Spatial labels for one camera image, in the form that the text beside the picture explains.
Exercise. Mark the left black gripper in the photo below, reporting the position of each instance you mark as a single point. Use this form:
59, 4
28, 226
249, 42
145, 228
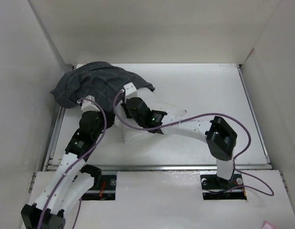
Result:
100, 114

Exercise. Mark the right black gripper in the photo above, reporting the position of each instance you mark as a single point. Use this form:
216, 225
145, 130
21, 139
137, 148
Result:
123, 104

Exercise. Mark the white pillow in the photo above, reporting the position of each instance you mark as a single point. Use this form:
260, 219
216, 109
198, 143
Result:
130, 130

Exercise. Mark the dark grey checked pillowcase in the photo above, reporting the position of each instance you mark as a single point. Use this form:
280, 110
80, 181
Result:
99, 79

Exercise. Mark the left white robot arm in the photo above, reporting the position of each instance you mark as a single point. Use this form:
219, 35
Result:
72, 178

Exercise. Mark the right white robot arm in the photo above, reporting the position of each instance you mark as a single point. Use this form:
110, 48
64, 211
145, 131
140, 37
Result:
216, 133

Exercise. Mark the pink object at corner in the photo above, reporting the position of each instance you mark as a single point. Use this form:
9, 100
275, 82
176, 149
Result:
268, 225

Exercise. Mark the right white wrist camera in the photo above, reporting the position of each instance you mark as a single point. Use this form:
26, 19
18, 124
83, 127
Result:
130, 91

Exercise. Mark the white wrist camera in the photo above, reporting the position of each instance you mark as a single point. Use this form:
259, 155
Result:
88, 104
130, 91

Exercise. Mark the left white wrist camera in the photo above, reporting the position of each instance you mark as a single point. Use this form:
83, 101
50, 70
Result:
88, 104

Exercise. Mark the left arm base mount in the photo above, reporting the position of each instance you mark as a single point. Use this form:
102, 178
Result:
104, 191

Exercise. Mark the aluminium rail at table front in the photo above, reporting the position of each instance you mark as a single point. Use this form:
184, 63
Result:
178, 167

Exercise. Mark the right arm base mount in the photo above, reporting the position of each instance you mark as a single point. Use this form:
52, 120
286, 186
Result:
215, 188

